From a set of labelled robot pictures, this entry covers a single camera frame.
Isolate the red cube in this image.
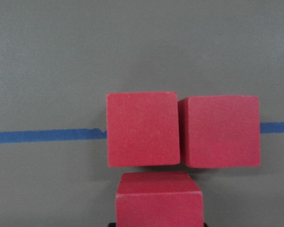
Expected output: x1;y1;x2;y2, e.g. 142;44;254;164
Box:
106;91;180;167
178;95;261;168
115;171;204;227

